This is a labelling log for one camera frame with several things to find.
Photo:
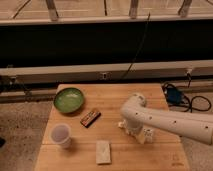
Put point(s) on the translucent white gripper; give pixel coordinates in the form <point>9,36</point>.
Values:
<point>134,131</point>

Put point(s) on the white plastic bottle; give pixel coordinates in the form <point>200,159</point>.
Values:
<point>146,135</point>

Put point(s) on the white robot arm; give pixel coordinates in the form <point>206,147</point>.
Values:
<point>195,126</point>

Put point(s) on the white sponge block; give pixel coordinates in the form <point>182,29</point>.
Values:
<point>103,153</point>

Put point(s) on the blue power box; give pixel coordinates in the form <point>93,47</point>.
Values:
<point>174,96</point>

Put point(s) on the green ceramic bowl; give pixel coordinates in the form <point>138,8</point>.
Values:
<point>68,100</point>

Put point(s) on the translucent plastic cup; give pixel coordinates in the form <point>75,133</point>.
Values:
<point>60,135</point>

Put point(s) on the wall power outlet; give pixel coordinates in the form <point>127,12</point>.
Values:
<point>105,75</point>

